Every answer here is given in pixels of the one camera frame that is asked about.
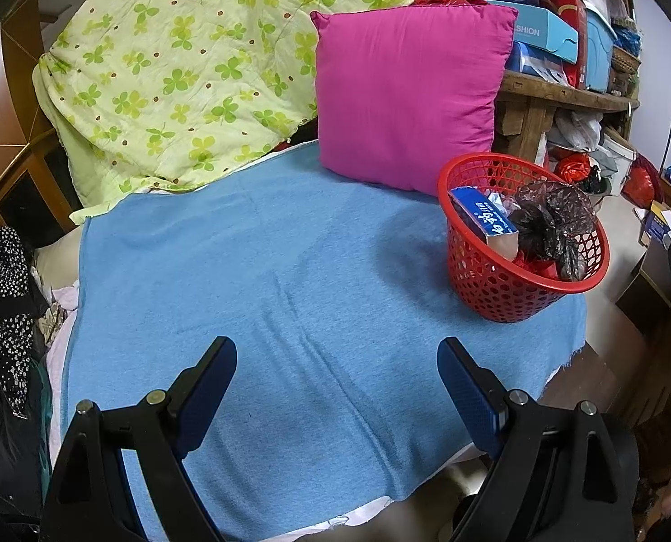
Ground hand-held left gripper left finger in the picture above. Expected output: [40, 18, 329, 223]
[40, 336, 238, 542]

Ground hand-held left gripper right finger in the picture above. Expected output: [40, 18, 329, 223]
[437, 337, 641, 542]

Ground red plastic mesh basket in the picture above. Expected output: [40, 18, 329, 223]
[438, 152, 611, 324]

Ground blue and white carton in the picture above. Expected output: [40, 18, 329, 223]
[448, 185, 520, 261]

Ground black plastic bag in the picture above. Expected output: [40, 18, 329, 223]
[507, 182, 599, 282]

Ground blue blanket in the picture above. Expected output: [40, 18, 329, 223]
[61, 138, 589, 542]

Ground light pink bed sheet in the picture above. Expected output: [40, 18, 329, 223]
[44, 282, 395, 542]

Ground beige pillow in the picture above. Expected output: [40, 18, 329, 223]
[33, 231, 84, 294]

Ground dark cloth pile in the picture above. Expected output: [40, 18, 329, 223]
[0, 389, 51, 542]

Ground black white dotted garment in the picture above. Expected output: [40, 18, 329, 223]
[0, 229, 45, 407]

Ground small red plastic bag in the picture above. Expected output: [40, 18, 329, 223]
[555, 154, 593, 182]

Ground open cardboard box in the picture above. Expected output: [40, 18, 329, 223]
[637, 200, 671, 249]

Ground large red plastic bag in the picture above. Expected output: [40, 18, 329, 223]
[620, 155, 665, 210]

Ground white bucket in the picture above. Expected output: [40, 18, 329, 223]
[601, 135, 638, 182]

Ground white plastic bags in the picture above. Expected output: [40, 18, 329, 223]
[550, 110, 604, 153]

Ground wooden shelf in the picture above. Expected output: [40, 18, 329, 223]
[493, 68, 641, 164]

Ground magenta pillow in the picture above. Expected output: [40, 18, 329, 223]
[311, 3, 520, 198]

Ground green clover print quilt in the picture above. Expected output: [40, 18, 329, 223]
[33, 0, 472, 210]

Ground blue white packaging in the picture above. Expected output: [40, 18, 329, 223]
[505, 45, 568, 84]

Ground wooden cabinet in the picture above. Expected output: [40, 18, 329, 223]
[0, 0, 82, 232]

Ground light blue plastic bin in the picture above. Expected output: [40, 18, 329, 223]
[587, 11, 619, 94]

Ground wicker basket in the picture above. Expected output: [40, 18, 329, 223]
[612, 45, 642, 74]

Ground blue cardboard box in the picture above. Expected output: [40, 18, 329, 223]
[482, 0, 580, 65]

